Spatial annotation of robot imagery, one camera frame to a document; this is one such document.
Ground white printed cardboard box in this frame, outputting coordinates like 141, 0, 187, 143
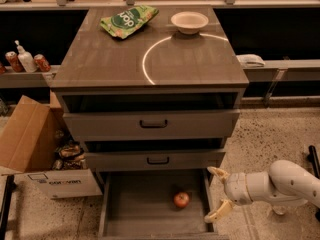
27, 169, 102, 199

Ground grey low shelf left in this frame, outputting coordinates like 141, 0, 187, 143
0, 65, 60, 89

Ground black bar left edge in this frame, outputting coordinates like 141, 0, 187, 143
0, 175, 16, 240

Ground black bar edge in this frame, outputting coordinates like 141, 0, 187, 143
0, 175, 16, 240
307, 145, 320, 222

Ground brown cardboard box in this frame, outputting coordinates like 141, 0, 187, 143
0, 96, 64, 172

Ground clear glass on floor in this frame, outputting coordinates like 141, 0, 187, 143
272, 206, 287, 216

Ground grey low shelf right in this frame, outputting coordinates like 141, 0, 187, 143
244, 59, 320, 82

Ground grey drawer cabinet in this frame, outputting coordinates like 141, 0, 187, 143
50, 5, 250, 185

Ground middle grey drawer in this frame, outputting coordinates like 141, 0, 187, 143
85, 149, 225, 171

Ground snack packets in box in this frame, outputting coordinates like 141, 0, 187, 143
52, 141, 86, 170

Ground bottom open grey drawer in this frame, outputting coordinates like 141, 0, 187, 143
98, 169, 229, 240

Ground black bar right edge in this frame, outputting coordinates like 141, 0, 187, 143
307, 145, 320, 222

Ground white folded cloth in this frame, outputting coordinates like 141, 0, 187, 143
237, 54, 265, 68

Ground green chip bag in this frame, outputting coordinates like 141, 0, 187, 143
100, 5, 159, 40

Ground red soda can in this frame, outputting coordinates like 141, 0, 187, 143
34, 54, 51, 72
5, 51, 24, 72

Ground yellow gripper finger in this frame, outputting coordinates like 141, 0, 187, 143
204, 199, 234, 223
207, 166, 230, 183

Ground white pump bottle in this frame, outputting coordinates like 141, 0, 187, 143
15, 40, 37, 73

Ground red apple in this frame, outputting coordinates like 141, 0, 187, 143
173, 192, 190, 208

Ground red soda can left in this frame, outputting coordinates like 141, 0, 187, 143
5, 51, 24, 72

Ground red soda can right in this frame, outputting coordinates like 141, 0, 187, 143
34, 54, 51, 72

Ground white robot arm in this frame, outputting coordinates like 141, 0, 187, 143
204, 160, 320, 223

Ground grey low shelf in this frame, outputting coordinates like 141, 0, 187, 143
244, 59, 320, 82
0, 65, 60, 89

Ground top grey drawer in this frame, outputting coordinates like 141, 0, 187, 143
63, 109, 239, 141

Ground white paper bowl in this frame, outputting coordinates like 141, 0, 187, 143
171, 11, 209, 35

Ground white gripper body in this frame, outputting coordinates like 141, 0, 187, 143
224, 173, 249, 205

